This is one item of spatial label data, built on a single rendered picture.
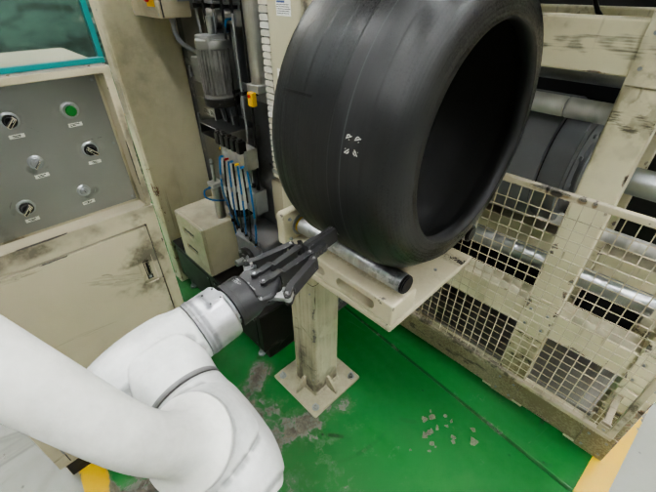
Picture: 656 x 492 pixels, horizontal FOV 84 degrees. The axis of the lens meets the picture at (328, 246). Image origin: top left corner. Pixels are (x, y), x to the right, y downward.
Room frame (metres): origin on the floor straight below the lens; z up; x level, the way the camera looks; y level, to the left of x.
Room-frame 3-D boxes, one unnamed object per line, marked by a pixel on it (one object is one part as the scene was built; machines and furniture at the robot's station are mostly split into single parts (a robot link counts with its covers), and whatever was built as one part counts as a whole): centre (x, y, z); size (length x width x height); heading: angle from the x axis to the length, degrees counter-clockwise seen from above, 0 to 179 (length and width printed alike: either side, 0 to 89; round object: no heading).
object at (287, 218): (0.94, -0.02, 0.90); 0.40 x 0.03 x 0.10; 134
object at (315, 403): (0.98, 0.05, 0.02); 0.27 x 0.27 x 0.04; 44
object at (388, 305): (0.71, -0.04, 0.83); 0.36 x 0.09 x 0.06; 44
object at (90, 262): (0.89, 0.85, 0.63); 0.56 x 0.41 x 1.27; 134
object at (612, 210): (0.88, -0.54, 0.65); 0.90 x 0.02 x 0.70; 44
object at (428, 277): (0.81, -0.14, 0.80); 0.37 x 0.36 x 0.02; 134
